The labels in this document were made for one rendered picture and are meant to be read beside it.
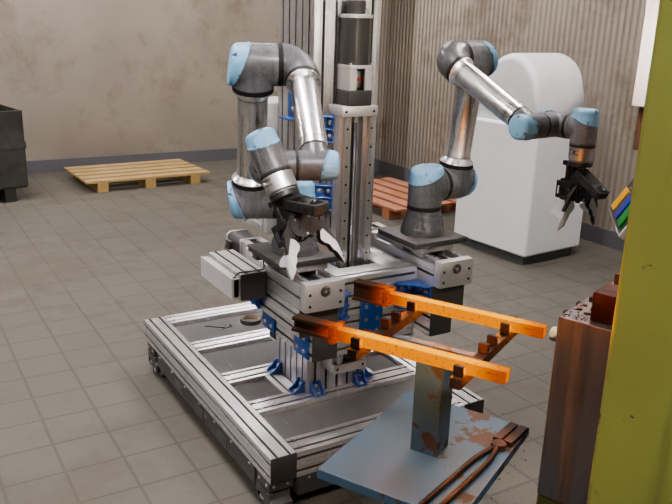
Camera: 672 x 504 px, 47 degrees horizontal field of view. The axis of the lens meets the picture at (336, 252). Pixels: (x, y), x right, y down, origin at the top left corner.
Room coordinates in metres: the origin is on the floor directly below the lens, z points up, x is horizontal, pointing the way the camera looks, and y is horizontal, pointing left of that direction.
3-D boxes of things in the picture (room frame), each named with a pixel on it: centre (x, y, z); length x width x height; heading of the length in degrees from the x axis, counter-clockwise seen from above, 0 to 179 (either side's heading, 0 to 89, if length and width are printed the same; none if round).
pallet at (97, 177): (7.07, 1.88, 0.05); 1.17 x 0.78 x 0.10; 121
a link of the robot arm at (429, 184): (2.57, -0.30, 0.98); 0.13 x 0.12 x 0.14; 129
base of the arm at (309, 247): (2.31, 0.13, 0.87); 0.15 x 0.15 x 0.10
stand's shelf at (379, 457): (1.42, -0.21, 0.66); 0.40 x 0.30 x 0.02; 149
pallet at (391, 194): (6.47, -0.47, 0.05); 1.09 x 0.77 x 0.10; 31
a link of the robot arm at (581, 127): (2.27, -0.71, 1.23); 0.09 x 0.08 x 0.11; 39
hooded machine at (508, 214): (5.22, -1.25, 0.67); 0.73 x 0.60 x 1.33; 31
